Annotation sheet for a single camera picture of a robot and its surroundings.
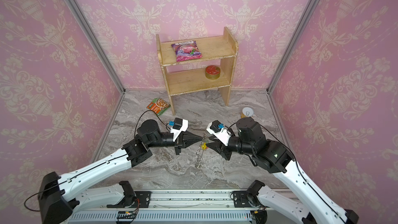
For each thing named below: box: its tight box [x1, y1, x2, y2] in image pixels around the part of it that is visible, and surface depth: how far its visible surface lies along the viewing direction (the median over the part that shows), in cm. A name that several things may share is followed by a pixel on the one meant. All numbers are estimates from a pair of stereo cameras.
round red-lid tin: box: [204, 65, 221, 80], surface depth 100 cm
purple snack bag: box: [171, 40, 203, 63], surface depth 77 cm
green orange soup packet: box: [146, 97, 172, 116], surface depth 111 cm
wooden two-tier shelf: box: [155, 26, 239, 116], surface depth 89 cm
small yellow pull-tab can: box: [240, 106, 254, 119], surface depth 103 cm
